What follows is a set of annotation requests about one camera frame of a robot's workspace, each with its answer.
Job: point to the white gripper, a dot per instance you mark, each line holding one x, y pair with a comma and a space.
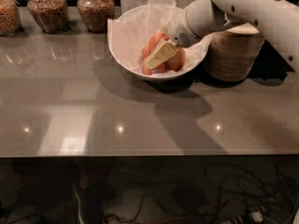
179, 29

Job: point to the red apple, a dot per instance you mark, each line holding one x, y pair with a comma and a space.
157, 70
145, 52
155, 39
176, 62

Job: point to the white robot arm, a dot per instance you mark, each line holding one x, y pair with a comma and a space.
276, 20

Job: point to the white ceramic bowl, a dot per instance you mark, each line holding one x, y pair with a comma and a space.
124, 59

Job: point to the white tissue paper liner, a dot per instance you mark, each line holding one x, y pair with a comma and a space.
134, 31

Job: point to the front stack paper bowls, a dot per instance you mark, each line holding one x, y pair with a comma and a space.
232, 53

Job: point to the right glass cereal jar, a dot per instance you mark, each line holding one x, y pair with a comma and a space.
95, 14

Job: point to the glass cereal jar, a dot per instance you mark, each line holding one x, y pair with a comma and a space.
10, 19
50, 15
95, 14

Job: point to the middle glass cereal jar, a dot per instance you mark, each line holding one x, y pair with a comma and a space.
50, 15

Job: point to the left glass cereal jar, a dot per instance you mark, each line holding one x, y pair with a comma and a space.
10, 19

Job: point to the white power adapter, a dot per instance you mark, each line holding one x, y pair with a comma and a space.
257, 217

